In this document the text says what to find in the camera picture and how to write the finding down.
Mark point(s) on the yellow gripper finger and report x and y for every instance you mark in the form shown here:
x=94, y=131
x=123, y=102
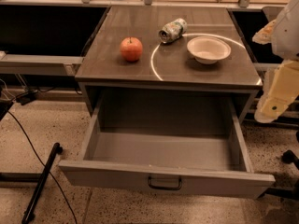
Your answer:
x=280, y=89
x=264, y=35

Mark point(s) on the red apple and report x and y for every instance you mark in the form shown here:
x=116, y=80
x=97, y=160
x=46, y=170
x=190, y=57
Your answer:
x=131, y=49

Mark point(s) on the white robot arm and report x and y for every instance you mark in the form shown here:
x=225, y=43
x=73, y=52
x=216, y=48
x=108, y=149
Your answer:
x=285, y=36

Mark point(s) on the open grey top drawer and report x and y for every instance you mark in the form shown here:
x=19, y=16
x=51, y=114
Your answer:
x=134, y=135

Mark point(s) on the grey chair back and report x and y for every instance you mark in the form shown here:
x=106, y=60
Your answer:
x=271, y=12

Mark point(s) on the white bowl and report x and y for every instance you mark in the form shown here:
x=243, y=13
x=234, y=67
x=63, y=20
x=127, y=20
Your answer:
x=208, y=49

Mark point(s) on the crushed green soda can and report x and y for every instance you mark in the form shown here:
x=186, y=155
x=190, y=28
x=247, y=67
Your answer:
x=173, y=30

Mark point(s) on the black stand leg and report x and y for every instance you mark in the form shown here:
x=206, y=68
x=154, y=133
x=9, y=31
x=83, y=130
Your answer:
x=29, y=213

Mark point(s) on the black drawer handle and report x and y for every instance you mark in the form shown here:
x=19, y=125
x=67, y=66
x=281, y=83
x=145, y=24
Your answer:
x=171, y=184

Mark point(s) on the grey metal rail left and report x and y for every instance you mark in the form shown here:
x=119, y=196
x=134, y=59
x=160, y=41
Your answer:
x=40, y=65

